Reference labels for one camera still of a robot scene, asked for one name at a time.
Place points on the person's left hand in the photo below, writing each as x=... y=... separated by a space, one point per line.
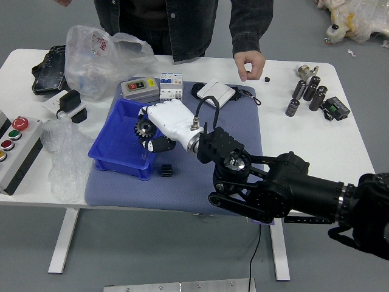
x=253 y=62

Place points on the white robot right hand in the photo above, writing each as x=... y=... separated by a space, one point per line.
x=170 y=118

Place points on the person's right hand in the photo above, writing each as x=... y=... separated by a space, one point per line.
x=64 y=2

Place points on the big black gear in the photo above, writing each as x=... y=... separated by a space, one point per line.
x=144 y=127

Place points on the small black gear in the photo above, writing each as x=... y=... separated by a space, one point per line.
x=166 y=170

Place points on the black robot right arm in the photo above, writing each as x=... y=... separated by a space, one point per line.
x=273 y=188

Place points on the person's left forearm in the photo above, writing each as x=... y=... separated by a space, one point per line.
x=247 y=27

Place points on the blue plastic box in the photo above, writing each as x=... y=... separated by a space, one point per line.
x=115 y=143

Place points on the grey control box with buttons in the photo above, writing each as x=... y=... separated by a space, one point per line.
x=21 y=152

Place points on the white circuit breaker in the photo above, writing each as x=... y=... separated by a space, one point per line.
x=171 y=88

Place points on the silver metal connector fitting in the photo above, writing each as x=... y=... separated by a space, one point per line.
x=305 y=71

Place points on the black cylindrical capacitor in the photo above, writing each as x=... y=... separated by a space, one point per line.
x=322 y=90
x=292 y=107
x=310 y=92
x=298 y=89
x=316 y=102
x=314 y=81

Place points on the white plastic bag red print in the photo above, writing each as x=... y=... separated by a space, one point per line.
x=91 y=61

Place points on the blue-grey padded mat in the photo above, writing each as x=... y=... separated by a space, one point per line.
x=182 y=188

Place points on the black plastic tray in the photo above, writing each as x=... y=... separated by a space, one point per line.
x=48 y=73

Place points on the small black plug block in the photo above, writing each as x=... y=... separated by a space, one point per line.
x=81 y=115

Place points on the person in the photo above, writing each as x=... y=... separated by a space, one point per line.
x=152 y=24

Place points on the black module green terminal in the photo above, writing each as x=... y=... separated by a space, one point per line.
x=335 y=108

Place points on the black power adapter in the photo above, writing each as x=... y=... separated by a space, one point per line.
x=69 y=100

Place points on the white paper scrap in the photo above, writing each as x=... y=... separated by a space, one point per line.
x=385 y=43
x=351 y=52

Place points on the white socket plate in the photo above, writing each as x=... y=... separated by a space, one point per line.
x=50 y=103

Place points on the crumpled clear plastic bag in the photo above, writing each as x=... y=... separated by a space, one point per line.
x=67 y=158

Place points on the plastic-wrapped yellowish object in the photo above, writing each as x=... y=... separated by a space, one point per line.
x=355 y=18

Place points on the purple label card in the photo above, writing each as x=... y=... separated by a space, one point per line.
x=269 y=223

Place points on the white table leg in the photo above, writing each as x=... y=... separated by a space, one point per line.
x=279 y=249
x=64 y=240

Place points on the black table control panel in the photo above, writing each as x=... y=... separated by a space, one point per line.
x=307 y=220

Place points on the grey two-button switch box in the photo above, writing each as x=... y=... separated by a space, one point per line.
x=139 y=91

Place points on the white wall switch panel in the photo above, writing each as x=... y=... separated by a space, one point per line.
x=215 y=91

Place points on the grey metal base plate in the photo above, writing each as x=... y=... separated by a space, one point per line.
x=179 y=286

